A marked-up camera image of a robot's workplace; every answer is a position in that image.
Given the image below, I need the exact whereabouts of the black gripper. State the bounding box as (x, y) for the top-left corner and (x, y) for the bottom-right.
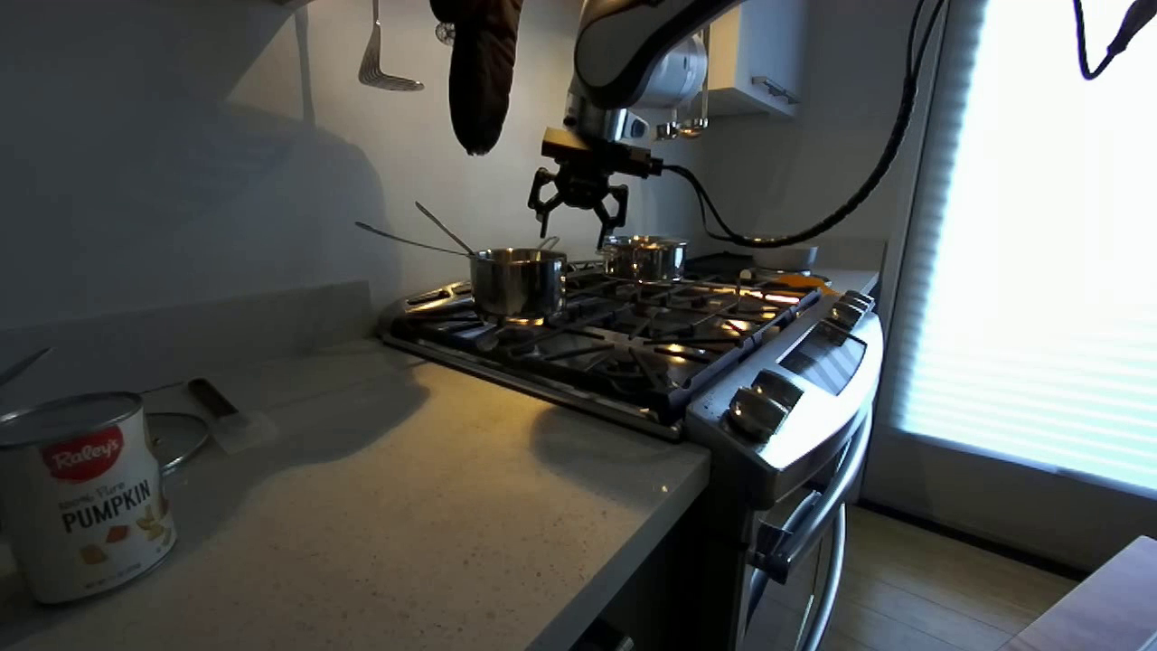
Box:
(523, 160), (636, 252)

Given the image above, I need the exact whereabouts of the large steel saucepan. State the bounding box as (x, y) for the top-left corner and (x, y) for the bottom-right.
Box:
(352, 216), (573, 332)

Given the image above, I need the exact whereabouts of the small steel pot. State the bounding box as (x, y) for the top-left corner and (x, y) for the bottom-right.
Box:
(596, 227), (693, 291)

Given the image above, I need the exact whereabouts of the black cast iron grate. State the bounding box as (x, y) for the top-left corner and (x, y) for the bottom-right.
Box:
(401, 265), (824, 421)

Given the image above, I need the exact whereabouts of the hanging metal spatula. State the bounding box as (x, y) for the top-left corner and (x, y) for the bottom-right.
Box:
(356, 0), (427, 97)

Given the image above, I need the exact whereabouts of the black oven control panel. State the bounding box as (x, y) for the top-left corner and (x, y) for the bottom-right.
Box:
(778, 324), (873, 398)

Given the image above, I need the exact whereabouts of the stainless steel gas range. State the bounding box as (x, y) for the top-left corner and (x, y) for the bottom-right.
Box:
(375, 252), (889, 651)

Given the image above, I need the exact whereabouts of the dark lower cabinet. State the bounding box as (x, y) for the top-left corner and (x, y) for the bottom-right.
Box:
(564, 474), (751, 651)

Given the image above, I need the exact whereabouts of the round glass lid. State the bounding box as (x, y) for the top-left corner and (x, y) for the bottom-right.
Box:
(141, 404), (220, 478)

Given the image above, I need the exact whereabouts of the white window blind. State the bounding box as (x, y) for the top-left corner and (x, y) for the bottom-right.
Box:
(898, 0), (1157, 500)

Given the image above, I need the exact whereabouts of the white pumpkin can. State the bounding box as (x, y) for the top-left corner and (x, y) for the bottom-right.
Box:
(0, 389), (180, 611)

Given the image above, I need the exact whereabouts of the wooden table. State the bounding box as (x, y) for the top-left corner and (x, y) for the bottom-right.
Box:
(995, 533), (1157, 651)

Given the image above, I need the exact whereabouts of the silver oven door handle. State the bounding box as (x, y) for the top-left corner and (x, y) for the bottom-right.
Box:
(745, 413), (877, 585)

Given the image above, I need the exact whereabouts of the black handled utensil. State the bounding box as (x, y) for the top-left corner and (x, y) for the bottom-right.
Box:
(184, 372), (281, 459)

